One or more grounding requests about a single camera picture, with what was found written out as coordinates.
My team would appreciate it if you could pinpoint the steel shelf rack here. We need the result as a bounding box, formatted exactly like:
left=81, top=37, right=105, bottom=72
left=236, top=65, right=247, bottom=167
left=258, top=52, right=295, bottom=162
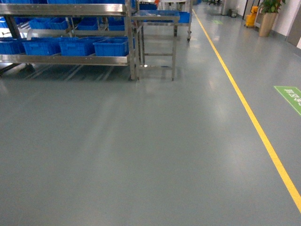
left=0, top=0, right=136, bottom=80

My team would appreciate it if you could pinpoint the small steel table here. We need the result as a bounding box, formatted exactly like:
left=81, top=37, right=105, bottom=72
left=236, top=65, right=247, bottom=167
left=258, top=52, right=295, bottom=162
left=131, top=9, right=181, bottom=81

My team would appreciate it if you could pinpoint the yellow mop bucket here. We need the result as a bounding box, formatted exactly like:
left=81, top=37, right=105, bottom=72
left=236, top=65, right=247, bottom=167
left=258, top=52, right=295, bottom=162
left=245, top=6, right=258, bottom=28

